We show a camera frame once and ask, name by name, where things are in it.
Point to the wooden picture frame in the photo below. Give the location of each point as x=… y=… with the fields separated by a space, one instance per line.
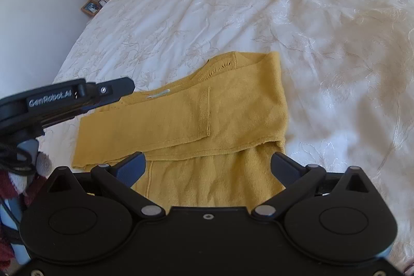
x=90 y=7

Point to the person's patterned clothing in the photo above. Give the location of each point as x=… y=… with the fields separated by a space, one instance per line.
x=19 y=185

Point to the bed with white embroidered bedspread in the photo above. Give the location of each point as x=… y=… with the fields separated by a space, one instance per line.
x=323 y=36

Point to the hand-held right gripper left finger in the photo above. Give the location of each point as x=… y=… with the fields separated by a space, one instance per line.
x=133 y=166

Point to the yellow knit sweater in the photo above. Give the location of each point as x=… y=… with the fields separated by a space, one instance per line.
x=226 y=114

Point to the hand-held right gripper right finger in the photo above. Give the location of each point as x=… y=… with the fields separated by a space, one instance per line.
x=284 y=166

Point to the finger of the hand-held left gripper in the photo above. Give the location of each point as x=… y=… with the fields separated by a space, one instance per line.
x=113 y=89

